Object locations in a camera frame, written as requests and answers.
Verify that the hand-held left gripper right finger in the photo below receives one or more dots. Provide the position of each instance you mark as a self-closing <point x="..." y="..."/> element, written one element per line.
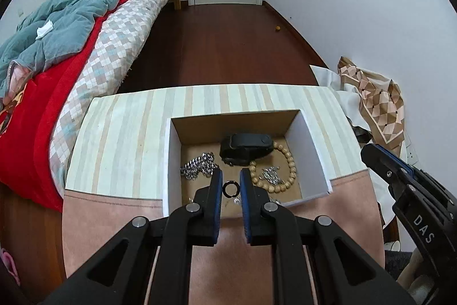
<point x="245" y="205"/>

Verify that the bed with red blanket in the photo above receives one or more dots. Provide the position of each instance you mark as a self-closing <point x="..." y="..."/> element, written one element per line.
<point x="32" y="119"/>

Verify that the white cardboard box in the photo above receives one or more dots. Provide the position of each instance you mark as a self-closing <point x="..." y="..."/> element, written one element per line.
<point x="314" y="155"/>

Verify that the blue-grey quilt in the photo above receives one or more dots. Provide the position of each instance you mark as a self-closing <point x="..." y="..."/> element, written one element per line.
<point x="71" y="15"/>

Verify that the brown checkered scarf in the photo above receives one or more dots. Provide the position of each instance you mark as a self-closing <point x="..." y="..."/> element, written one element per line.
<point x="378" y="101"/>

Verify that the checkered bed sheet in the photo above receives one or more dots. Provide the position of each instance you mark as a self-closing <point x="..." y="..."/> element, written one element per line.
<point x="117" y="40"/>

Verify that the white tissue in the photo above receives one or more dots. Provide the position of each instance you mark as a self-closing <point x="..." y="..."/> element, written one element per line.
<point x="45" y="30"/>

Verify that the pink slipper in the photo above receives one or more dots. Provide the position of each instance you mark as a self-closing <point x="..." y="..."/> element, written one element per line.
<point x="7" y="264"/>

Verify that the small white object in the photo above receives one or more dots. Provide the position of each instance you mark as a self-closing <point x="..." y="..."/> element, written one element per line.
<point x="394" y="245"/>

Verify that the person's right forearm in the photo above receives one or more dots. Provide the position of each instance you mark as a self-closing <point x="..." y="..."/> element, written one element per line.
<point x="414" y="267"/>

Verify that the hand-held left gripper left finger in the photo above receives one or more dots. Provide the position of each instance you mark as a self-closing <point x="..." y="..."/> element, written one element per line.
<point x="216" y="205"/>

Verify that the white wall socket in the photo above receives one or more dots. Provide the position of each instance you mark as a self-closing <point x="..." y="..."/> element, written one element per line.
<point x="411" y="152"/>

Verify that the black smart band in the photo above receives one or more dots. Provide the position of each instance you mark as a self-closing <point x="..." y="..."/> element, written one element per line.
<point x="246" y="144"/>

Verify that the pink and striped table cloth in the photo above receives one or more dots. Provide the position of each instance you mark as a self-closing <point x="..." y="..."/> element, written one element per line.
<point x="125" y="133"/>

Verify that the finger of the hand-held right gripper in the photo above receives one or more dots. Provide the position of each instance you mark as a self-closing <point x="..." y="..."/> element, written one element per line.
<point x="400" y="162"/>
<point x="380" y="164"/>

